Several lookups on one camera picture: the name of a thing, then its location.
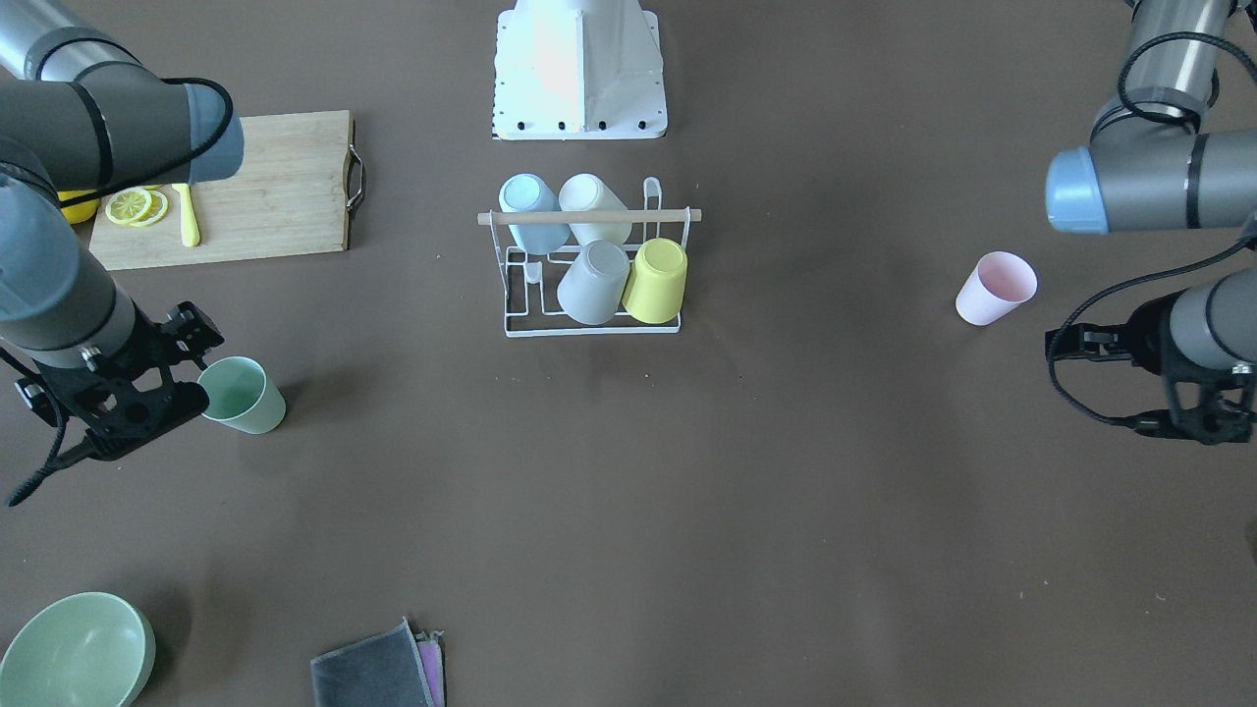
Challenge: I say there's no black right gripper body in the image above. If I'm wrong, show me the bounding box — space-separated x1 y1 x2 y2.
15 301 224 462

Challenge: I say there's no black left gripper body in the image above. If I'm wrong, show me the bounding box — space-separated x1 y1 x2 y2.
1045 291 1254 447

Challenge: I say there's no green cup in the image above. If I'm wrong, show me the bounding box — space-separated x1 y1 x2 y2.
197 356 287 435

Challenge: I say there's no pink cup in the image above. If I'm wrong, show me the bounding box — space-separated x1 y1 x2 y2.
955 252 1040 326

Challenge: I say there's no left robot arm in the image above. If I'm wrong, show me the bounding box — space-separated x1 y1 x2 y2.
1043 1 1256 447

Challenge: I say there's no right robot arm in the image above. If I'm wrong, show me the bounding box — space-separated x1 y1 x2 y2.
1 1 244 470

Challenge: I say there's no light blue cup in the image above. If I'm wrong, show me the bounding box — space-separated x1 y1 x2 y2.
498 174 571 255

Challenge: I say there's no grey cup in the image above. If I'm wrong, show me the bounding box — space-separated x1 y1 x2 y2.
557 242 629 326

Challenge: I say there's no cream cup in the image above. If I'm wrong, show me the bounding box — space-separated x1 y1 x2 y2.
558 174 632 247

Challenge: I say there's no yellow cup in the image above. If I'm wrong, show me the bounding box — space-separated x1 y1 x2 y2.
623 238 688 325

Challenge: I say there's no yellow plastic knife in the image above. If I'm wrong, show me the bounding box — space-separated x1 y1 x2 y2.
171 182 201 247

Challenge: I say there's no yellow lemon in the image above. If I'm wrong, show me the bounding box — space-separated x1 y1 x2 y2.
58 190 101 226

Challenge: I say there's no lemon slice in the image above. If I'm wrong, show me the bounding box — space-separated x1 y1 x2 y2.
104 187 156 226
129 190 168 228

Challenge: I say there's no green bowl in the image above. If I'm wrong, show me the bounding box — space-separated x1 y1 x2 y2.
1 591 156 706

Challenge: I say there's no bamboo cutting board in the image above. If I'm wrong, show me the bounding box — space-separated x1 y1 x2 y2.
88 109 365 270

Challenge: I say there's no grey folded cloth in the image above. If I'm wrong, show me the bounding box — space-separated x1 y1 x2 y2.
310 621 432 706

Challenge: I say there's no pink cloth under grey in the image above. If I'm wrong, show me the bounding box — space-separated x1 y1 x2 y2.
414 630 446 707

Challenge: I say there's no white wire cup rack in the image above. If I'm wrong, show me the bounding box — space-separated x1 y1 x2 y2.
476 174 703 338

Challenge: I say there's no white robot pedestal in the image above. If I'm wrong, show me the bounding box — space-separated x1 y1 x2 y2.
491 1 669 140

